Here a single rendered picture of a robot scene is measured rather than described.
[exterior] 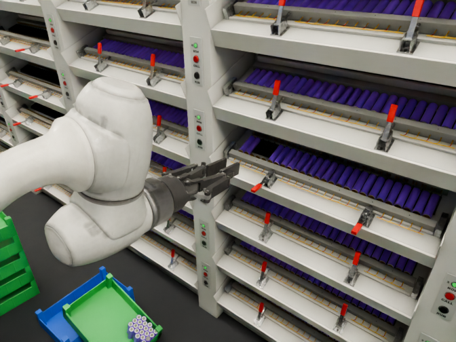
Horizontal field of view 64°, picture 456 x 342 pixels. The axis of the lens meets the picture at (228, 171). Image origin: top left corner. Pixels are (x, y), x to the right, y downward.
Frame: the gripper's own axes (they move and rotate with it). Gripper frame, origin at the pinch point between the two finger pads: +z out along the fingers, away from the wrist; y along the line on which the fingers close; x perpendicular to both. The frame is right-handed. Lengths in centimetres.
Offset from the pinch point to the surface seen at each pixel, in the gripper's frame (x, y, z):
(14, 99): 18, 154, 25
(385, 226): 7.7, -34.8, 16.8
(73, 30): -23, 84, 17
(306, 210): 10.9, -16.1, 15.7
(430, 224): 4.2, -43.0, 18.1
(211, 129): -3.5, 14.7, 13.5
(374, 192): 2.7, -29.6, 21.6
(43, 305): 82, 75, -11
